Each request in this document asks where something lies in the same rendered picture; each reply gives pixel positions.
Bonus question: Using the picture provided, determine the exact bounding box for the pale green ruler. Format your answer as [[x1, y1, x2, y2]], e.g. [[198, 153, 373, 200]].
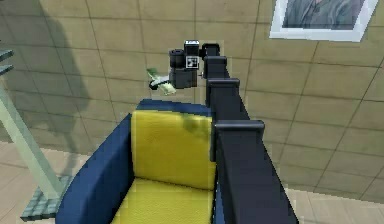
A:
[[146, 67, 177, 97]]

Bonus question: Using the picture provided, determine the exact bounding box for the blue and yellow armchair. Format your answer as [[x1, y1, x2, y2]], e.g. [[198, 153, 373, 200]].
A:
[[55, 98, 225, 224]]

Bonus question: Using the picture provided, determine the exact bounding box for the pale green floor lamp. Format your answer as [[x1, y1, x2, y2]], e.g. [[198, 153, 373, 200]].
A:
[[0, 49, 74, 223]]

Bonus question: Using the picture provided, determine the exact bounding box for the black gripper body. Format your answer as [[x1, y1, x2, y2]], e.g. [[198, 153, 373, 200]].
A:
[[168, 48, 198, 90]]

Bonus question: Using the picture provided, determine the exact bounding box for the white framed picture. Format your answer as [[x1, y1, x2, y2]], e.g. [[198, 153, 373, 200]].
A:
[[269, 0, 380, 43]]

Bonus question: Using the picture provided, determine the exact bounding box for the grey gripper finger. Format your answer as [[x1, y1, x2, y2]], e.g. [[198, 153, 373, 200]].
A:
[[148, 76, 171, 91]]

